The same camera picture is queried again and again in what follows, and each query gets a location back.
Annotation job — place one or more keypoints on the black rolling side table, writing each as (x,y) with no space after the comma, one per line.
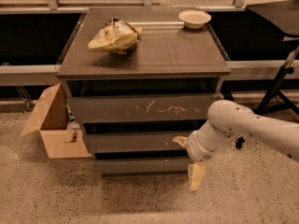
(260,32)

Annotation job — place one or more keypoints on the grey bottom drawer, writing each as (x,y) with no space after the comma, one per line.
(172,164)

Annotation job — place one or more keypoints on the white paper bowl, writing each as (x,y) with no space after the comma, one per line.
(194,19)

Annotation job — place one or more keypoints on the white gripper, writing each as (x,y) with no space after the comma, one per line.
(196,146)

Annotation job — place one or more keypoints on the open cardboard box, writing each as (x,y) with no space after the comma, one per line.
(50,118)

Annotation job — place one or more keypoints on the yellow crumpled chip bag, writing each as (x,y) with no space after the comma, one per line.
(116,36)

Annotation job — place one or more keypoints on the grey middle drawer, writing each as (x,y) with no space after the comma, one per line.
(131,142)

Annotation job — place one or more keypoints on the grey drawer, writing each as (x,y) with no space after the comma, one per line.
(172,164)
(108,109)
(131,142)

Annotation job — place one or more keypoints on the dark grey drawer cabinet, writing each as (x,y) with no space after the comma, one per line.
(169,60)

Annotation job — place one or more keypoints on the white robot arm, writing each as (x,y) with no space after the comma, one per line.
(226,122)

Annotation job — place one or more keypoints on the grey top drawer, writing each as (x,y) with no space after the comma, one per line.
(108,109)

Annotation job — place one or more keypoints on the green bottle in box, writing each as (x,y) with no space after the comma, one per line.
(69,113)

